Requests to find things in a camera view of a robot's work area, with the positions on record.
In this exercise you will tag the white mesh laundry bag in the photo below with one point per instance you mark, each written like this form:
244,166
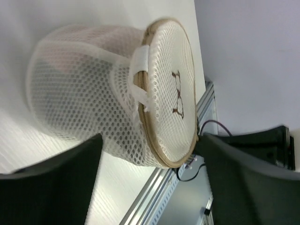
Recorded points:
134,87

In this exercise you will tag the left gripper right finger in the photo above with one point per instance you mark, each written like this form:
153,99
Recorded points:
252,178

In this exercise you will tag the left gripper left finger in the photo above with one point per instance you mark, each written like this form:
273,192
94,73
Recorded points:
56,191

